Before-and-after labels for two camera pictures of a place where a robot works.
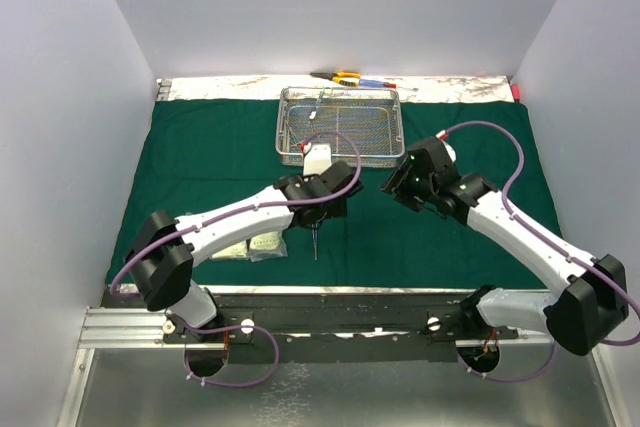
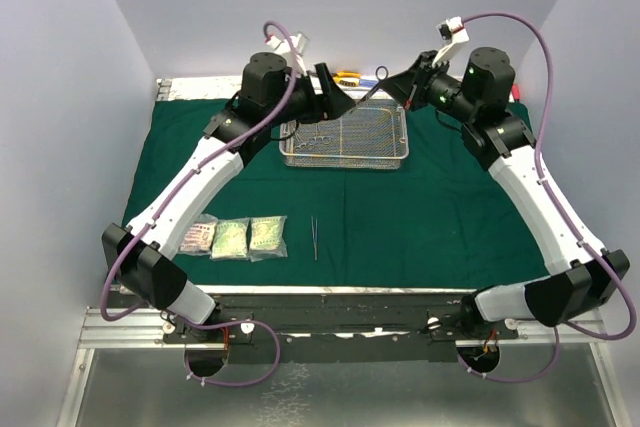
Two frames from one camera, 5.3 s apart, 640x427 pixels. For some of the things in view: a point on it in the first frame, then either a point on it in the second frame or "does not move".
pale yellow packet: [267, 246] does not move
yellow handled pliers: [347, 77] does not move
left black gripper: [337, 209] to [335, 101]
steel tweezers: [314, 228] does not move
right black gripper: [397, 183] to [401, 85]
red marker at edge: [516, 93] does not move
